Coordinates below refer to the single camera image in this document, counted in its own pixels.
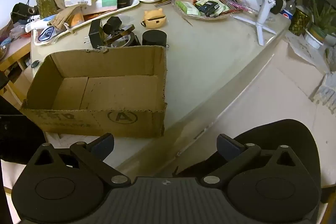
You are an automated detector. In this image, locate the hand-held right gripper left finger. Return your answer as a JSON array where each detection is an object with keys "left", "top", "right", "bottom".
[{"left": 26, "top": 133, "right": 132, "bottom": 189}]

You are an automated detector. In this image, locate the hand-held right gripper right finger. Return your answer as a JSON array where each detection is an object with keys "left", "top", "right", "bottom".
[{"left": 201, "top": 134, "right": 306, "bottom": 189}]

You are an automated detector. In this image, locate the brown cardboard box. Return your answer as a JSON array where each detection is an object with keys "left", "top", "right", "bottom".
[{"left": 20, "top": 46, "right": 168, "bottom": 138}]

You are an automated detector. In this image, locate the dark tape roll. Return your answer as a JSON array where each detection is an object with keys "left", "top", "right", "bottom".
[
  {"left": 112, "top": 33, "right": 142, "bottom": 47},
  {"left": 104, "top": 25, "right": 136, "bottom": 42}
]

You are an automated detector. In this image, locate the black power adapter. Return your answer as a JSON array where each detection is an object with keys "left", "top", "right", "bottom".
[{"left": 84, "top": 19, "right": 104, "bottom": 47}]

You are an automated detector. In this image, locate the black round cylinder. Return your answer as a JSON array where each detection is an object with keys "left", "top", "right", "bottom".
[{"left": 142, "top": 29, "right": 169, "bottom": 47}]

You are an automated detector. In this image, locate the orange bear earphone case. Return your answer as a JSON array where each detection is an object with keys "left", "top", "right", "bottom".
[{"left": 143, "top": 9, "right": 166, "bottom": 28}]

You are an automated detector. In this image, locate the blue-rimmed white pouch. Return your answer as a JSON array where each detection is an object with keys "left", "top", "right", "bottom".
[{"left": 35, "top": 27, "right": 57, "bottom": 42}]

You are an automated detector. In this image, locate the wooden side table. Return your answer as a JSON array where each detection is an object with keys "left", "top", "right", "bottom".
[{"left": 0, "top": 38, "right": 33, "bottom": 106}]

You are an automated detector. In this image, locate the orange packet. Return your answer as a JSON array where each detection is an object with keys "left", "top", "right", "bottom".
[{"left": 71, "top": 7, "right": 85, "bottom": 27}]

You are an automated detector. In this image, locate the brown cloth pouch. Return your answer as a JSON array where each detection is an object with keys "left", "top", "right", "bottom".
[{"left": 50, "top": 6, "right": 85, "bottom": 31}]

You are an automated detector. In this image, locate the white toothpaste tube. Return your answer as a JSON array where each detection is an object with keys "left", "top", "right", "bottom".
[{"left": 25, "top": 15, "right": 57, "bottom": 33}]

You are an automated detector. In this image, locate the glass snack dish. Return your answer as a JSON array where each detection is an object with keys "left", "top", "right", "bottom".
[{"left": 172, "top": 0, "right": 232, "bottom": 21}]

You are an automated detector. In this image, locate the black snack packet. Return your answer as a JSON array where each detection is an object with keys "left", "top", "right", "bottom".
[{"left": 197, "top": 2, "right": 220, "bottom": 17}]

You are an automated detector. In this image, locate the white plastic tray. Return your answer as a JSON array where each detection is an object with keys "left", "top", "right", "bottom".
[{"left": 31, "top": 0, "right": 140, "bottom": 46}]

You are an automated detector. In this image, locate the white gimbal tripod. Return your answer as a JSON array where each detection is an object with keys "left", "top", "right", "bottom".
[{"left": 233, "top": 0, "right": 287, "bottom": 46}]

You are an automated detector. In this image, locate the green tissue box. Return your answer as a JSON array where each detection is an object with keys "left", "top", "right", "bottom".
[{"left": 89, "top": 0, "right": 118, "bottom": 13}]

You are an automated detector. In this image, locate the yellow patterned cup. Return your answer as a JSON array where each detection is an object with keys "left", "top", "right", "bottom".
[{"left": 289, "top": 7, "right": 312, "bottom": 36}]

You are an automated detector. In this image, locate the green wipes pack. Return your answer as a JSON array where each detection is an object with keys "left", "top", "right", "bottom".
[{"left": 176, "top": 1, "right": 200, "bottom": 15}]

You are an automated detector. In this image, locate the cola bottle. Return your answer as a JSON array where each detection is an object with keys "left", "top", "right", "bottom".
[{"left": 280, "top": 0, "right": 297, "bottom": 21}]

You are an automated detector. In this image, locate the potted green plant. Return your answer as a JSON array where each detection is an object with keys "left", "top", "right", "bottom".
[{"left": 304, "top": 0, "right": 336, "bottom": 49}]

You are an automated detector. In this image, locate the black bag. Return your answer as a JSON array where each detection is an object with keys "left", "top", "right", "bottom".
[{"left": 11, "top": 3, "right": 36, "bottom": 24}]

